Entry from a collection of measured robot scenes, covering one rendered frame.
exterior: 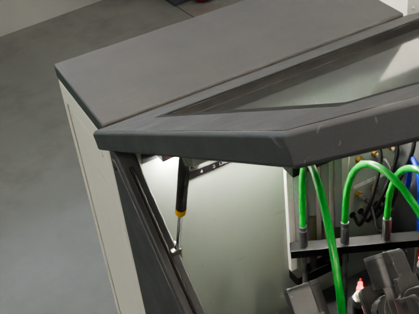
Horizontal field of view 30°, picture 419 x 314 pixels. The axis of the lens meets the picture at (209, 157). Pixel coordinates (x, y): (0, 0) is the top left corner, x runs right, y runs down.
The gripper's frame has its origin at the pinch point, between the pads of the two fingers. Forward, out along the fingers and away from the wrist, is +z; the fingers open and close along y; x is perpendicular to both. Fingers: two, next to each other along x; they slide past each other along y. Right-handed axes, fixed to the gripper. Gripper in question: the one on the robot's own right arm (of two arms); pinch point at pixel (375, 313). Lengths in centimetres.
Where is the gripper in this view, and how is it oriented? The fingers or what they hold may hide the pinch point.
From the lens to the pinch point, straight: 157.0
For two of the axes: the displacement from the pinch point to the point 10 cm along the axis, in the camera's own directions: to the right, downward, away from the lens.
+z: -0.2, 2.3, 9.7
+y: -2.9, -9.3, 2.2
